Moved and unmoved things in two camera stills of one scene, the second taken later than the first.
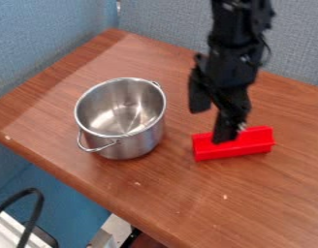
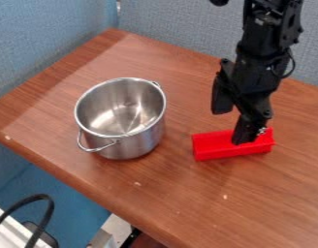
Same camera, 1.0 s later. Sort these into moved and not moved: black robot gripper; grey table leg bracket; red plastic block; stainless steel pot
Moved: black robot gripper
Not moved: grey table leg bracket; stainless steel pot; red plastic block
